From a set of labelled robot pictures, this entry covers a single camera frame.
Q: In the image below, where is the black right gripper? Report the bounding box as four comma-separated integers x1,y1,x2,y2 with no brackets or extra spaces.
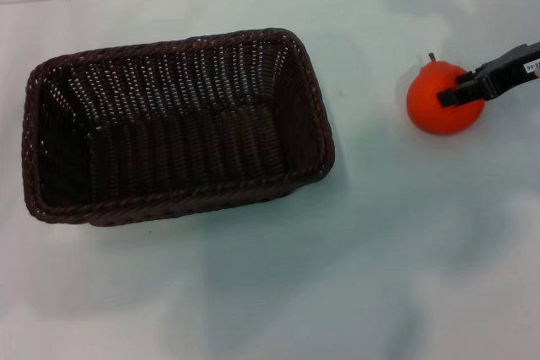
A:
436,40,540,109

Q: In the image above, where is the orange fruit with stem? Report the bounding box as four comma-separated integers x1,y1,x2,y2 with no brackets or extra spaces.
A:
406,52,485,137

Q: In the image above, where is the dark brown woven basket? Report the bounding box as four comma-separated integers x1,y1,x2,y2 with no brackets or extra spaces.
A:
21,27,337,228

